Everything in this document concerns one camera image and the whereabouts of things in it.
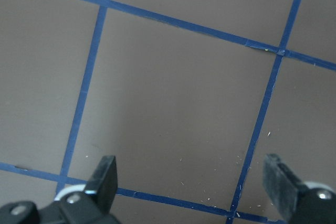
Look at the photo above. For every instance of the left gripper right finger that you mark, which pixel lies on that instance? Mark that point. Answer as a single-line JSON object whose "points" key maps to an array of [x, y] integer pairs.
{"points": [[297, 201]]}

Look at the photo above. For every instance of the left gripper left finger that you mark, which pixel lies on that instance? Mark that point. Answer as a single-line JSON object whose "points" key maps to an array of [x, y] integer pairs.
{"points": [[90, 202]]}

